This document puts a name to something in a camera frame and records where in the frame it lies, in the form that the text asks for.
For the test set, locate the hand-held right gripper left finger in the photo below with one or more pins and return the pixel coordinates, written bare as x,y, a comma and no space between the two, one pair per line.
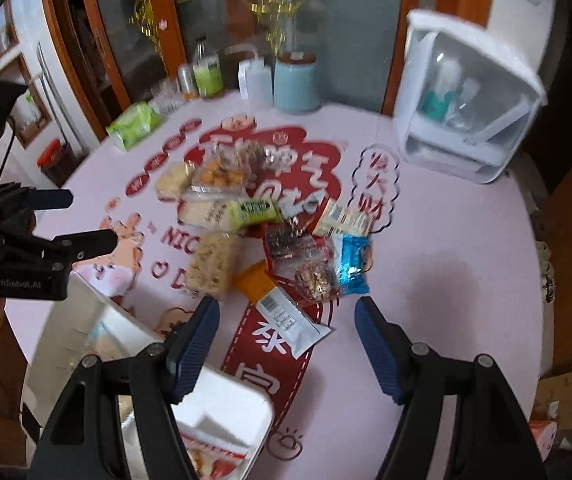
196,347

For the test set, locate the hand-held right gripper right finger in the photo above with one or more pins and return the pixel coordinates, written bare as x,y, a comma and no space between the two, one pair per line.
378,350

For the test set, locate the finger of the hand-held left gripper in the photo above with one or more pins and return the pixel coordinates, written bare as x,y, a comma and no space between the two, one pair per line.
51,199
86,245

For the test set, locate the puffed rice snack packet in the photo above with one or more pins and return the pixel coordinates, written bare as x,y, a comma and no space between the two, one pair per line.
213,262

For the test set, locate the blue foil snack packet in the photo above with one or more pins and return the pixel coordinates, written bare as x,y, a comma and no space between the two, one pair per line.
351,265

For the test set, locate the orange and white snack packet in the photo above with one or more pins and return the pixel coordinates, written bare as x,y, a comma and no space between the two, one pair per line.
286,317

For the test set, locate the clear packet of nuts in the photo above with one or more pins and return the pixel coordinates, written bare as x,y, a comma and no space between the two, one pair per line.
311,277

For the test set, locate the pale cake packet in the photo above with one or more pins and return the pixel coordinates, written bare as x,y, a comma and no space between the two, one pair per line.
173,180

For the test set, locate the pale yellow cracker packet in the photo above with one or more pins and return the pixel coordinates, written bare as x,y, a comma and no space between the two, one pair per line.
198,215

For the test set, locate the pale barcode snack packet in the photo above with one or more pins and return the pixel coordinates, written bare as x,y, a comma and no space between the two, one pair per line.
341,220

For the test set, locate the red and clear snack packet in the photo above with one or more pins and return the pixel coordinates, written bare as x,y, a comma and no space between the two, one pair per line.
283,240

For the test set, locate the clear packet of orange balls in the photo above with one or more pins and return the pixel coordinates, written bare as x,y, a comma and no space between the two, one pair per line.
216,177

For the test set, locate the green snack packet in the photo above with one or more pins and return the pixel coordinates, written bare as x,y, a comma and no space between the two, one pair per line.
256,210

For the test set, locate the clear packet of brown snacks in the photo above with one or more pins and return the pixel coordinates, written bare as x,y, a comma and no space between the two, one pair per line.
248,155

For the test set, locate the red container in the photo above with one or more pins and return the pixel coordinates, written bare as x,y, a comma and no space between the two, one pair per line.
51,152

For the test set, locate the metal pole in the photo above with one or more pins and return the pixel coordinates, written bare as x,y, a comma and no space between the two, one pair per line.
58,100

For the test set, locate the pink printed tablecloth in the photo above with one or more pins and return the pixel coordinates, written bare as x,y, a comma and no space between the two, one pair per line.
441,260

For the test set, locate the green tissue pack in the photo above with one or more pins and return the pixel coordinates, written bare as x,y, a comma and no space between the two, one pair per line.
133,122

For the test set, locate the red printed snack packet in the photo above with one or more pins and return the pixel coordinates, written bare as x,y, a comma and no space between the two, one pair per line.
211,460

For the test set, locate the clear glass cup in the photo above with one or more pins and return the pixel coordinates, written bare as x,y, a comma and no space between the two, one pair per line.
166,97

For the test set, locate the small clear jar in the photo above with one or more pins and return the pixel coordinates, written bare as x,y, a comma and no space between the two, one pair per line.
185,82

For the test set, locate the cardboard box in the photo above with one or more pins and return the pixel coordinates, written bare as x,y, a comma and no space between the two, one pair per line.
561,395

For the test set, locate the green label bottle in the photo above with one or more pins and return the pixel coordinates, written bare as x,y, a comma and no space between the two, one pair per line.
207,75

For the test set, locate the wooden framed glass door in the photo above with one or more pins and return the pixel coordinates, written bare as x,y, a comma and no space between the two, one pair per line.
171,20

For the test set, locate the white squeeze bottle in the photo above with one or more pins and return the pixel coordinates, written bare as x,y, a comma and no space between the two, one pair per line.
255,80

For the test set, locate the teal tube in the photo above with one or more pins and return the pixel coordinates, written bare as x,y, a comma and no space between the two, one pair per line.
438,100

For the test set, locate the light blue canister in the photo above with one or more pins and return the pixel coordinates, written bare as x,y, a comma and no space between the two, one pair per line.
293,85

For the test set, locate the clear small bottle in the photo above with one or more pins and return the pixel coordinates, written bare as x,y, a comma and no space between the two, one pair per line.
466,102

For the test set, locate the white cosmetics organizer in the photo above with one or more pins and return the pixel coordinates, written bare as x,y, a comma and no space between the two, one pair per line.
446,25

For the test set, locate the large wooden picture frame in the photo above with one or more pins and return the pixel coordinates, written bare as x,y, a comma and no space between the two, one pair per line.
31,105

